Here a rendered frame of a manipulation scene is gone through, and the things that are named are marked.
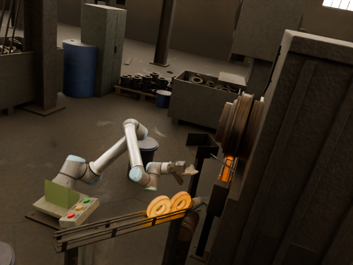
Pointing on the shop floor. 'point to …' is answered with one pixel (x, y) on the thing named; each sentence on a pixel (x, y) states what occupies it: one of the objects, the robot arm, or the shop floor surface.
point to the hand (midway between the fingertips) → (196, 172)
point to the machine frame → (296, 165)
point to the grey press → (260, 40)
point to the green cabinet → (104, 43)
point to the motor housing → (185, 237)
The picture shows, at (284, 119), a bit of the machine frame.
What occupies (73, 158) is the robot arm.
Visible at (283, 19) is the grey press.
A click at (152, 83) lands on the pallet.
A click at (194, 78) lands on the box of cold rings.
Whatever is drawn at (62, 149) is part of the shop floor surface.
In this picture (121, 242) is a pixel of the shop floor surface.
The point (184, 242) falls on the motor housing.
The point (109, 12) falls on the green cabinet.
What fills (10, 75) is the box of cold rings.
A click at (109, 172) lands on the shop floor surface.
